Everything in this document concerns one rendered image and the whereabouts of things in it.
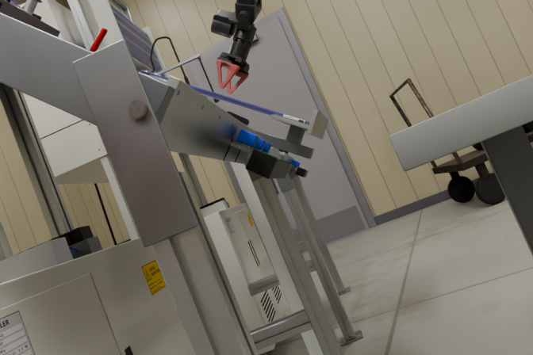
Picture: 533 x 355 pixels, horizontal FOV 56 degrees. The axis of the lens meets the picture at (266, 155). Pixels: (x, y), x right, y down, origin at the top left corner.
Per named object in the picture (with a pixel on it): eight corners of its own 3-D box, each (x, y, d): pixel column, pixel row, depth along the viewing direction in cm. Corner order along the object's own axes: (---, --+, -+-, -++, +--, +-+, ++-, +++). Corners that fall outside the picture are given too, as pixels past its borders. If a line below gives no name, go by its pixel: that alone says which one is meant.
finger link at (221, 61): (208, 82, 141) (218, 51, 140) (215, 87, 148) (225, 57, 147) (230, 90, 139) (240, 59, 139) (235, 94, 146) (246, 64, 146)
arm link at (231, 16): (250, 15, 137) (259, 1, 142) (211, 2, 138) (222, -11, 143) (244, 51, 145) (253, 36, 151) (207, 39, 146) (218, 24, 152)
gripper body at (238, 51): (220, 57, 142) (228, 32, 142) (228, 65, 152) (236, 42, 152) (240, 64, 141) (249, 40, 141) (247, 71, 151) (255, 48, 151)
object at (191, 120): (249, 165, 113) (262, 136, 113) (151, 148, 48) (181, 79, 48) (244, 162, 114) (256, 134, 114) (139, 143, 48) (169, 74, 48)
